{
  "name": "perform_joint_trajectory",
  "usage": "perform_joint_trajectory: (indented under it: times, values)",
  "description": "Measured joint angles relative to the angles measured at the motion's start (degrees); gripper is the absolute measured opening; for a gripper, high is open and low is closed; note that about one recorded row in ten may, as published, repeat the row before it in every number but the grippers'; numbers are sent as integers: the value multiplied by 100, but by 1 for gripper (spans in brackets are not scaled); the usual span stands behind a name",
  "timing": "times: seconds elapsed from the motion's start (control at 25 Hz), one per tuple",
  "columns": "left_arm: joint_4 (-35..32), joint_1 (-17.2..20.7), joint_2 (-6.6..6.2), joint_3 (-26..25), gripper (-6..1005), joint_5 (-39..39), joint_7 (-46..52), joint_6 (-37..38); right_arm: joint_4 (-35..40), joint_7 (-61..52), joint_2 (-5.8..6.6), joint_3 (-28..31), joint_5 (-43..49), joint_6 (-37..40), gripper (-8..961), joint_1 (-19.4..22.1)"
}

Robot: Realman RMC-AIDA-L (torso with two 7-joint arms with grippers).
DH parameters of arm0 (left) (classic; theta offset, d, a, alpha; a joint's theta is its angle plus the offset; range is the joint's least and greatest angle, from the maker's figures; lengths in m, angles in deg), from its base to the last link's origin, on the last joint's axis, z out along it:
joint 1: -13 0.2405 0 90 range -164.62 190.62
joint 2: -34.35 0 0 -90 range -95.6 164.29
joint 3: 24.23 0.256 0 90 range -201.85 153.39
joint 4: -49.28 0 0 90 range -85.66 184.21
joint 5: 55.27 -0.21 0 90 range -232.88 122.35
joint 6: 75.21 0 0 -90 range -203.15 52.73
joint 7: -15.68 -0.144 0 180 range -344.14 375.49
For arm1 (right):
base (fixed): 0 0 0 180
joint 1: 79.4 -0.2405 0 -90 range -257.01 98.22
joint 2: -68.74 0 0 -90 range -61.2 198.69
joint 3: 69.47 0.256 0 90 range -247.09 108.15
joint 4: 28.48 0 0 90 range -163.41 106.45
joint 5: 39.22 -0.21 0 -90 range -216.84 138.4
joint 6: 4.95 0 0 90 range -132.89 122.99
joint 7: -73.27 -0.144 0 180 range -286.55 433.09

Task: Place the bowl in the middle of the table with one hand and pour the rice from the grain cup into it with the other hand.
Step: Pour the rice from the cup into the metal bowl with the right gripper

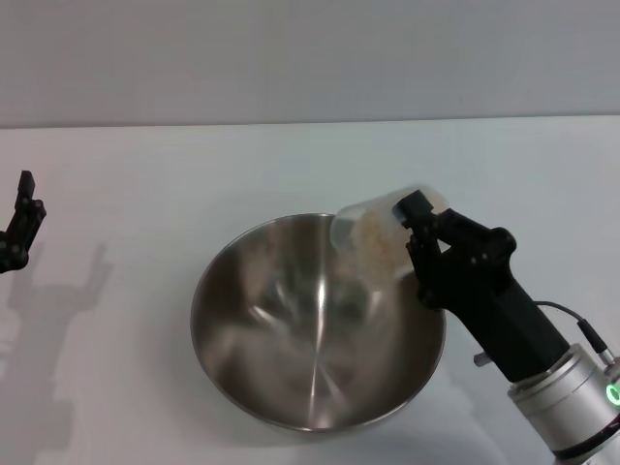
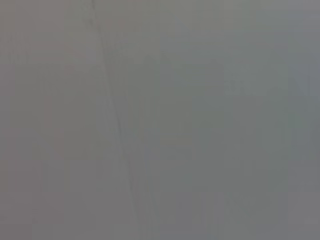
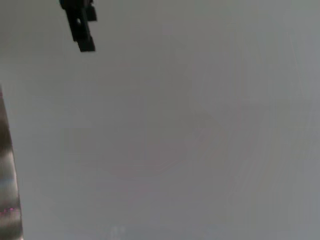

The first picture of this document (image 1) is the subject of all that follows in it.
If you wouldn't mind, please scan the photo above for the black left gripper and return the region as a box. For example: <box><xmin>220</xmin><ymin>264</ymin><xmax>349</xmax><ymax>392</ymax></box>
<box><xmin>0</xmin><ymin>170</ymin><xmax>47</xmax><ymax>275</ymax></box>

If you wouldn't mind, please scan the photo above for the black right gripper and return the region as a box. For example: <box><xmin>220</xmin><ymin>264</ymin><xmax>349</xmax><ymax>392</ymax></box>
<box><xmin>394</xmin><ymin>191</ymin><xmax>573</xmax><ymax>385</ymax></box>

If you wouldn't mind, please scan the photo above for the white uncooked rice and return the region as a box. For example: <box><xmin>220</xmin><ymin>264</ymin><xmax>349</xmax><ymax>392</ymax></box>
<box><xmin>352</xmin><ymin>217</ymin><xmax>413</xmax><ymax>278</ymax></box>

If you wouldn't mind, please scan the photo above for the clear plastic measuring cup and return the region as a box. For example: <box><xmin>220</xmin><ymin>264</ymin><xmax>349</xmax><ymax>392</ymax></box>
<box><xmin>330</xmin><ymin>183</ymin><xmax>450</xmax><ymax>280</ymax></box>

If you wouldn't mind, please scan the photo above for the stainless steel mixing bowl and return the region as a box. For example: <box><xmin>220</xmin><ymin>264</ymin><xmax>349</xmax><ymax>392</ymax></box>
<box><xmin>190</xmin><ymin>212</ymin><xmax>448</xmax><ymax>432</ymax></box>

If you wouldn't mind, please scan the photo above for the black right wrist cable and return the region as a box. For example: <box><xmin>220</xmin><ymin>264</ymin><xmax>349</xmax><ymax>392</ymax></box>
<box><xmin>535</xmin><ymin>299</ymin><xmax>620</xmax><ymax>368</ymax></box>

